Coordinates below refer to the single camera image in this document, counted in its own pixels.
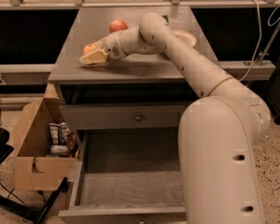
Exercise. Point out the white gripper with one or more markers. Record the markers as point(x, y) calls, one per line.
point(112, 46)

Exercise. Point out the small orange fruit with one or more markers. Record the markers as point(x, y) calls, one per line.
point(89, 48)

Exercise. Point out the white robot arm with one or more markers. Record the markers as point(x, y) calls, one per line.
point(216, 133)

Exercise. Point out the grey wooden drawer cabinet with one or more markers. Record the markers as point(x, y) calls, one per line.
point(138, 79)

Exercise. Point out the red apple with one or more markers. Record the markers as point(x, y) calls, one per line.
point(117, 25)

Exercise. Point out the white paper bowl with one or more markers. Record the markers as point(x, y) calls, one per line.
point(185, 38)

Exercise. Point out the snack packets in box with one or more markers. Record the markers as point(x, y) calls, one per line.
point(63, 141)

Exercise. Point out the brown cardboard box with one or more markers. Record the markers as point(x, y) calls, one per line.
point(34, 168)

